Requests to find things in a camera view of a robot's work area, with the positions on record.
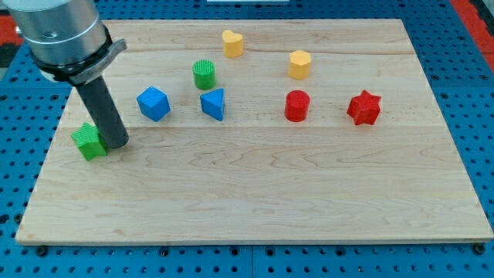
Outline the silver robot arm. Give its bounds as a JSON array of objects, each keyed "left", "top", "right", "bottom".
[{"left": 3, "top": 0, "right": 127, "bottom": 86}]

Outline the wooden board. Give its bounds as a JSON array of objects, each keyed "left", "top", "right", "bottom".
[{"left": 15, "top": 19, "right": 493, "bottom": 246}]

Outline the blue triangle block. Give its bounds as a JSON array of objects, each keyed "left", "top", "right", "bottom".
[{"left": 200, "top": 88, "right": 225, "bottom": 121}]

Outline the red cylinder block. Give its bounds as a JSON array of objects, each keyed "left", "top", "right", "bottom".
[{"left": 284, "top": 90, "right": 310, "bottom": 122}]

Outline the green cylinder block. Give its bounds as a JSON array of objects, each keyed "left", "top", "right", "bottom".
[{"left": 192, "top": 59, "right": 216, "bottom": 90}]

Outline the yellow hexagon block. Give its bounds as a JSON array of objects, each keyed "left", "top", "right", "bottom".
[{"left": 288, "top": 49, "right": 312, "bottom": 80}]

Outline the yellow heart block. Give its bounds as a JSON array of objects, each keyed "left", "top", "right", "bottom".
[{"left": 222, "top": 29, "right": 244, "bottom": 58}]

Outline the blue cube block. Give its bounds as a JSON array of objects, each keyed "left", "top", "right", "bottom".
[{"left": 137, "top": 86, "right": 171, "bottom": 122}]

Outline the red star block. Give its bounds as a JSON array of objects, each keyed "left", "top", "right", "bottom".
[{"left": 347, "top": 90, "right": 381, "bottom": 125}]

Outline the green star block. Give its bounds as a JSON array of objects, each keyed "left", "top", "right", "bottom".
[{"left": 71, "top": 122, "right": 107, "bottom": 161}]

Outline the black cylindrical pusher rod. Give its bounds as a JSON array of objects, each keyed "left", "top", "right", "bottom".
[{"left": 76, "top": 76, "right": 129, "bottom": 149}]

